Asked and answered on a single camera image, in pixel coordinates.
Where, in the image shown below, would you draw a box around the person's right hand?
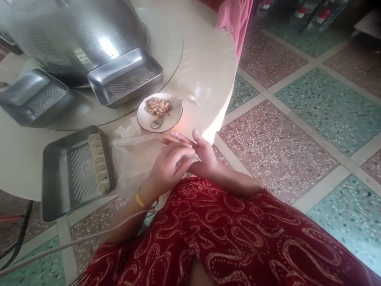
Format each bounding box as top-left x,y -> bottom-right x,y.
169,128 -> 223,178

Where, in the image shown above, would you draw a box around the person's left hand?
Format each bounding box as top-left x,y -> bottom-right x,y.
141,139 -> 197,206

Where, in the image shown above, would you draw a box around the white dumpling wrapper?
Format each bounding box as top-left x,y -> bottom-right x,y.
175,151 -> 204,167

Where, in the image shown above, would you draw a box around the white bowl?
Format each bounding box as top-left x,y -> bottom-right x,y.
137,93 -> 184,132

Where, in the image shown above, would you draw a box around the metal spoon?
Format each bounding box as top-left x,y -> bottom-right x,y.
150,99 -> 184,130

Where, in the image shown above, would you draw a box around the minced meat filling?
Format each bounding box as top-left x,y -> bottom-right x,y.
144,97 -> 173,117

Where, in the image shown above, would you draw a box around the clear plastic bag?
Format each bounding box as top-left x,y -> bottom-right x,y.
111,124 -> 168,204

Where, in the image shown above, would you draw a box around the clear glass cup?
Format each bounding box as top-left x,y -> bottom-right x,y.
192,80 -> 213,101

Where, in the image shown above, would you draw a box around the row of folded dumplings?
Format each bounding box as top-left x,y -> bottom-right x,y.
88,133 -> 110,196

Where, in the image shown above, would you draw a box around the empty steel tray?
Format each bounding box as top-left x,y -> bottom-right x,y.
0,69 -> 77,128
87,47 -> 165,110

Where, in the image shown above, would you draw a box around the round glass turntable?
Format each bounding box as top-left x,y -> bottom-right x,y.
16,17 -> 185,132

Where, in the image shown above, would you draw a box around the person's legs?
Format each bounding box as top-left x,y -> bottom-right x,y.
78,177 -> 381,286

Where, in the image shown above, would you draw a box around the steel tray with dumplings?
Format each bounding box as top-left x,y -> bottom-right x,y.
41,125 -> 116,223

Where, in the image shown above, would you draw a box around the pink cloth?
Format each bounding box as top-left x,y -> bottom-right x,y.
214,0 -> 254,65

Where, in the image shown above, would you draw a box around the large perforated steel basin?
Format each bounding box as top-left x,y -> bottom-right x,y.
0,0 -> 150,91

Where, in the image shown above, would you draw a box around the row of clear bottles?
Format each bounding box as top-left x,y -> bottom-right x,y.
255,0 -> 339,34

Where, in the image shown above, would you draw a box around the white cable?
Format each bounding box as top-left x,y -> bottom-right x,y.
0,205 -> 150,276

